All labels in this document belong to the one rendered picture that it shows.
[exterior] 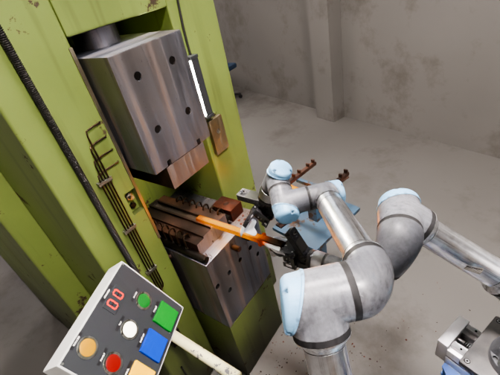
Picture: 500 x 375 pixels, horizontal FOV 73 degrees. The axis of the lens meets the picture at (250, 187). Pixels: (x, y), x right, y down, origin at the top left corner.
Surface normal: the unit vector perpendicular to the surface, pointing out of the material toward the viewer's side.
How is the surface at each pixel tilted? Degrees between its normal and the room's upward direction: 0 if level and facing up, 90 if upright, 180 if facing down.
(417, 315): 0
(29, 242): 90
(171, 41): 90
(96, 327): 60
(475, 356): 0
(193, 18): 90
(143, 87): 90
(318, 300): 43
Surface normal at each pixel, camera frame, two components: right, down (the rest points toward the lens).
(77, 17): 0.80, 0.19
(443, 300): -0.19, -0.81
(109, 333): 0.74, -0.45
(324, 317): 0.06, 0.04
